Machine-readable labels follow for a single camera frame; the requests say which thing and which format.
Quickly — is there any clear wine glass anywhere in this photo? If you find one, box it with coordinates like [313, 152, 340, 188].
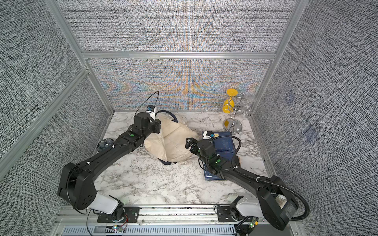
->
[240, 95, 257, 118]

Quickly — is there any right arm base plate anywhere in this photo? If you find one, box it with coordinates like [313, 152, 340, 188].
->
[214, 205, 239, 223]

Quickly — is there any cream canvas tote bag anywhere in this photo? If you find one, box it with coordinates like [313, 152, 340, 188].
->
[144, 110, 199, 163]

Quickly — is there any black corrugated cable hose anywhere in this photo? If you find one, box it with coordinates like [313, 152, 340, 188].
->
[212, 135, 311, 222]

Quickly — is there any dark flower shaped dish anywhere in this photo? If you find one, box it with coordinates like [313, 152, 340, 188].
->
[96, 138, 115, 152]

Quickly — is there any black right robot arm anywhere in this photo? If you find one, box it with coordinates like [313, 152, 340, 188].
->
[185, 138, 310, 230]

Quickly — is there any yellow wine glass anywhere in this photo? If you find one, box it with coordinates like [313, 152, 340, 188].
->
[222, 88, 238, 114]

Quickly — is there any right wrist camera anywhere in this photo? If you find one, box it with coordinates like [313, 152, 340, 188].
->
[202, 131, 219, 140]

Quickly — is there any aluminium front rail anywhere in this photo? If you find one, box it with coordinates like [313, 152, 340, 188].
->
[50, 204, 306, 236]

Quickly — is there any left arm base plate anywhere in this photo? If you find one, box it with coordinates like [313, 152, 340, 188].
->
[97, 206, 140, 223]

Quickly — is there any dark blue book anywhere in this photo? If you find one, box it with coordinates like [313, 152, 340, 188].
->
[212, 131, 236, 161]

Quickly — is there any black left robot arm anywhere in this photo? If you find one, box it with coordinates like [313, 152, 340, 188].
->
[58, 112, 161, 221]

